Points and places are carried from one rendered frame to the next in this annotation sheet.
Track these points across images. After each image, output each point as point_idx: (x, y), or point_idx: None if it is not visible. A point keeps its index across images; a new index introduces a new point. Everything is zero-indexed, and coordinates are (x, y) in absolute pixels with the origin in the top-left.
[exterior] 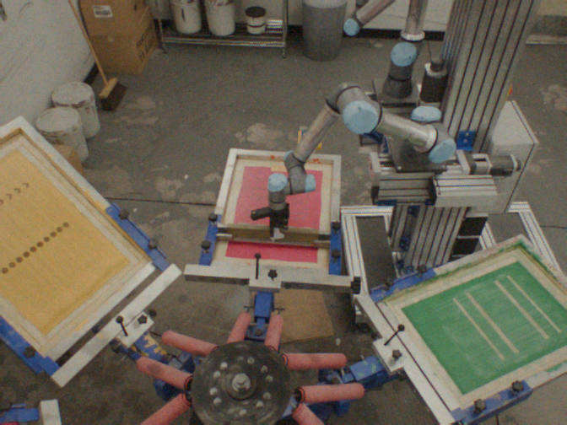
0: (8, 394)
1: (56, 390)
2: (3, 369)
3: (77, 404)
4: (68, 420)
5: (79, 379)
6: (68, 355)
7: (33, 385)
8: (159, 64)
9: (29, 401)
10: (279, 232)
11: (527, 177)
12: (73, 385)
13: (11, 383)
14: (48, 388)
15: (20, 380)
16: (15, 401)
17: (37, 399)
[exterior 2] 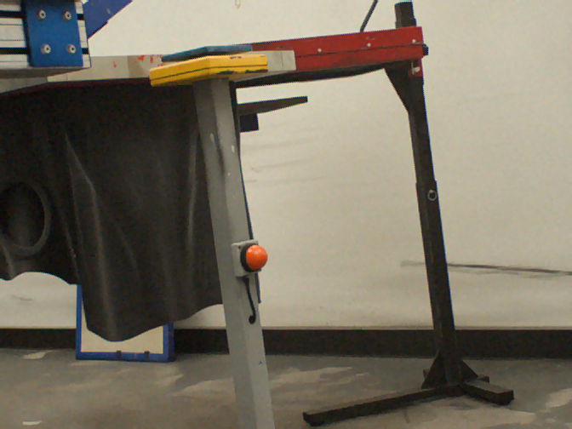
0: (326, 397)
1: (285, 418)
2: (376, 391)
3: (239, 428)
4: (221, 426)
5: (281, 427)
6: (331, 408)
7: (318, 406)
8: None
9: (294, 406)
10: None
11: None
12: (277, 426)
13: (344, 397)
14: (298, 414)
15: (340, 400)
16: (306, 401)
17: (289, 409)
